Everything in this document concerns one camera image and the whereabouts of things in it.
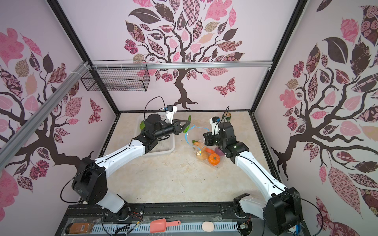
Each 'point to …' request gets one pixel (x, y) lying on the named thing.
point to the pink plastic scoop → (160, 225)
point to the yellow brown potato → (204, 156)
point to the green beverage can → (228, 116)
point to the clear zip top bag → (208, 154)
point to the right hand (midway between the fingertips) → (204, 132)
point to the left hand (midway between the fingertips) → (190, 124)
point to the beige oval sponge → (207, 226)
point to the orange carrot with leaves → (197, 143)
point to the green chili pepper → (186, 129)
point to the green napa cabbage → (142, 125)
